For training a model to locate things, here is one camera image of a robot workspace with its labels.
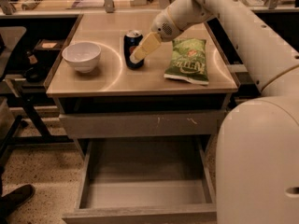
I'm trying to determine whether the grey drawer cabinet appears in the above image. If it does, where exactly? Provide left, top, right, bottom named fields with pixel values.
left=43, top=12, right=241, bottom=161

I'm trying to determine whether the black office chair left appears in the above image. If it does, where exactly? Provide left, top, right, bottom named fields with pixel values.
left=0, top=26, right=26, bottom=166

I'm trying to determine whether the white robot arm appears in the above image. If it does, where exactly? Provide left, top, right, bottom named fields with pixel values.
left=130, top=0, right=299, bottom=224

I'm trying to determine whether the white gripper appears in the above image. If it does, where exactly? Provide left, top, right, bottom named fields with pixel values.
left=130, top=9, right=182, bottom=63

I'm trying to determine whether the black shoe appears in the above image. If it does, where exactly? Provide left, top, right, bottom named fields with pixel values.
left=0, top=184, right=35, bottom=218

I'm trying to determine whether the white bowl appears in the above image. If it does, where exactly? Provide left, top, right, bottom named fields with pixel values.
left=62, top=42, right=102, bottom=73

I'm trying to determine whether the blue pepsi can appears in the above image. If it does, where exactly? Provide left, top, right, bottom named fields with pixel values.
left=123, top=30, right=144, bottom=69

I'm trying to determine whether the open grey middle drawer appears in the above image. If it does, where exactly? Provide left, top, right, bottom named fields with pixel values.
left=63, top=136, right=217, bottom=224

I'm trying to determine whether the green chip bag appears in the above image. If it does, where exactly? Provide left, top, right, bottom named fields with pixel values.
left=164, top=38, right=209, bottom=86

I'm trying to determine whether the closed grey top drawer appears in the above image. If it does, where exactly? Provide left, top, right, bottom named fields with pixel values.
left=59, top=110, right=224, bottom=139

